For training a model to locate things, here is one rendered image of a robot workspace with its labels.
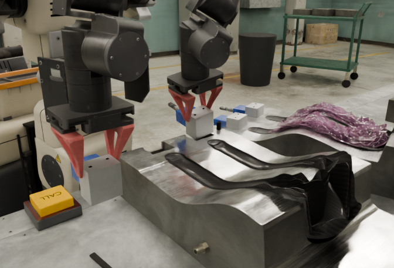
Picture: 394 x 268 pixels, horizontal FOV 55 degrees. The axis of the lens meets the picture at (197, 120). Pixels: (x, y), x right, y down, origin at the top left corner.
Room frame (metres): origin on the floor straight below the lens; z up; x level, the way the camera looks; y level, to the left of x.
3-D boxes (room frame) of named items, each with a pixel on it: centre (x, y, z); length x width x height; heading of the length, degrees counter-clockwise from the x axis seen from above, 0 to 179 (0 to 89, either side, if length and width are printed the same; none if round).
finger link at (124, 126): (0.50, 0.14, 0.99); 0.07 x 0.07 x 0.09; 39
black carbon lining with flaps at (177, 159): (0.57, -0.10, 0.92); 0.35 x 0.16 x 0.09; 39
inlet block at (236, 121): (0.94, -0.06, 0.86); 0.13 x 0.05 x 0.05; 57
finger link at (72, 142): (0.48, 0.16, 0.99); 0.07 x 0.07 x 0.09; 39
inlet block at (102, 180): (0.52, 0.17, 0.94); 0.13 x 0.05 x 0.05; 39
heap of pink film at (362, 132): (0.84, -0.32, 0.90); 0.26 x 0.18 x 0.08; 57
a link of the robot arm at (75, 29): (0.49, 0.14, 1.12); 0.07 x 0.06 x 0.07; 44
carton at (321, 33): (8.48, -2.75, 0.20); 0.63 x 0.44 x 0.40; 123
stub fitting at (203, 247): (0.45, -0.01, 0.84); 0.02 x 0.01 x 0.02; 129
